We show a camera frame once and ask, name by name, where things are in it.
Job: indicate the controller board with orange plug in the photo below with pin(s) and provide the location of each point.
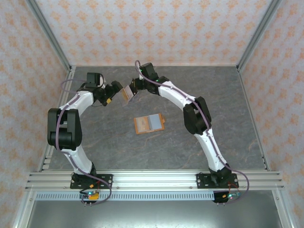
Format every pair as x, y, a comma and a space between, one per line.
95, 196

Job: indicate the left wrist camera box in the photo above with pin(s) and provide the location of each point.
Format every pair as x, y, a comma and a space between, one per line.
101, 84

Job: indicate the grey card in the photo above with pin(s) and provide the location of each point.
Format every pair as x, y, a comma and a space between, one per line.
154, 122

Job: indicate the orange card holder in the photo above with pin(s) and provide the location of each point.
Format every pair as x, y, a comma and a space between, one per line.
136, 126

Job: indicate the aluminium base beam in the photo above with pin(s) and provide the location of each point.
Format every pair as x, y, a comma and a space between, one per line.
154, 178

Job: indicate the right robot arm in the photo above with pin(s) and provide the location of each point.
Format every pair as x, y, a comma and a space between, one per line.
197, 116

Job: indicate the aluminium side rail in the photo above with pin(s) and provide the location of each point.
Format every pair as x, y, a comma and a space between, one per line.
69, 80
247, 99

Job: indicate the grey metal sheet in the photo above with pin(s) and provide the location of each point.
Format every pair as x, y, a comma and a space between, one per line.
154, 213

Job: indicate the controller board with blue part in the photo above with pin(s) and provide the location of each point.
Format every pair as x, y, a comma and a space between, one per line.
229, 196

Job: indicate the aluminium corner post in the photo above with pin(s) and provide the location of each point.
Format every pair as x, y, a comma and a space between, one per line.
47, 33
259, 31

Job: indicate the pink card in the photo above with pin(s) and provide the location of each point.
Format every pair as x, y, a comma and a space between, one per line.
128, 92

